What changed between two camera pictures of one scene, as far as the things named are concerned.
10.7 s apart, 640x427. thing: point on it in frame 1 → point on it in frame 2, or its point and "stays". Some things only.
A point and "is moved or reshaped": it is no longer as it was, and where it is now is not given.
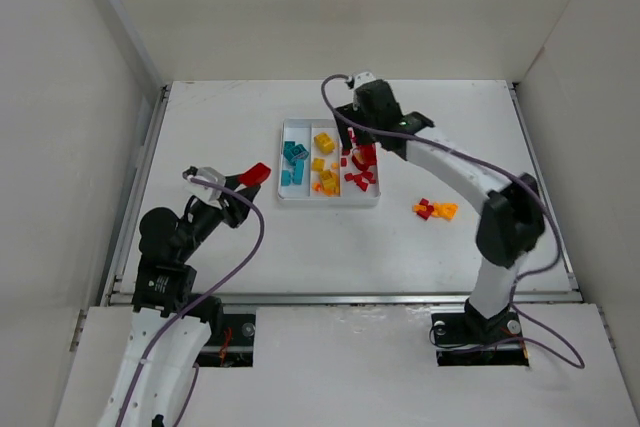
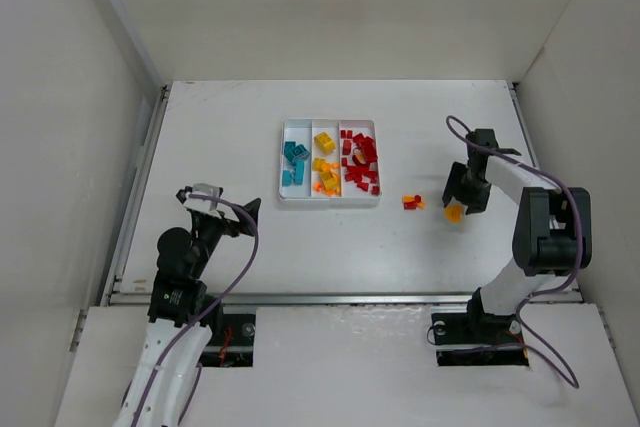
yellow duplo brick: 324,142 stays
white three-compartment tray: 314,169 stays
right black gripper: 344,115 → 470,189
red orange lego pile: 425,210 → 413,202
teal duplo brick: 293,152 stays
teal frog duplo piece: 298,171 stays
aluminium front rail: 345,299 stays
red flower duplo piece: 365,156 is moved or reshaped
